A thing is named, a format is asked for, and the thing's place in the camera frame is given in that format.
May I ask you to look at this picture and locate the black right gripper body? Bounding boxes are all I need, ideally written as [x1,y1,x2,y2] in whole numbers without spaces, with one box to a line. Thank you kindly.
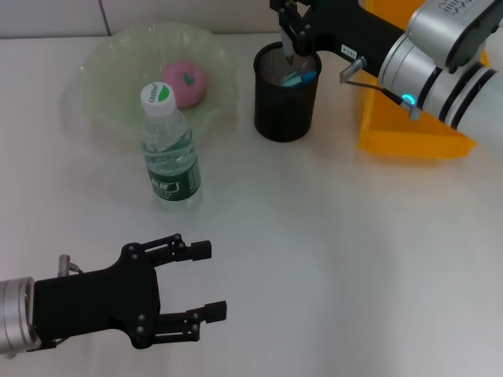
[304,0,406,75]

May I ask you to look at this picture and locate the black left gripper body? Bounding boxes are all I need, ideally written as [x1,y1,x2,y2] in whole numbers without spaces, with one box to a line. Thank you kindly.
[33,242,163,350]

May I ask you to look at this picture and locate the blue and teal scissors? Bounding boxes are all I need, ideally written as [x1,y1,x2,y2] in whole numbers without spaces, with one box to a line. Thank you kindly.
[281,69,318,88]

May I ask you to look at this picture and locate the pink peach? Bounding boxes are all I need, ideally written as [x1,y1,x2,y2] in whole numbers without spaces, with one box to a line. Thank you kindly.
[160,58,208,109]

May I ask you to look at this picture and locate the water bottle with green label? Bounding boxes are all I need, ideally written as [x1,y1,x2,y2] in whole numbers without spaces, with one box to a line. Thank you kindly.
[140,81,202,205]

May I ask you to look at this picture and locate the black mesh pen holder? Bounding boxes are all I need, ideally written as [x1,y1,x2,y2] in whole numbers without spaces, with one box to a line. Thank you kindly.
[253,42,322,142]

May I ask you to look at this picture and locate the green glass fruit plate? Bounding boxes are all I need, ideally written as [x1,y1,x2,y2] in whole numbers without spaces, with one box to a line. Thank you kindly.
[58,22,241,154]

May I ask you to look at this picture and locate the yellow plastic bin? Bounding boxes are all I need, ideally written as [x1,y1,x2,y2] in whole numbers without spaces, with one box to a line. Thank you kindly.
[357,0,492,160]

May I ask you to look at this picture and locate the left gripper cable connector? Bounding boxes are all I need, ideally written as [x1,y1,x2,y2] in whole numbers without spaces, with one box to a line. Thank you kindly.
[57,254,86,276]

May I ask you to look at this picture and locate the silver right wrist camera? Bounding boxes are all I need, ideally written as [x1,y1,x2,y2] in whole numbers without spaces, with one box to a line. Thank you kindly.
[408,0,500,74]

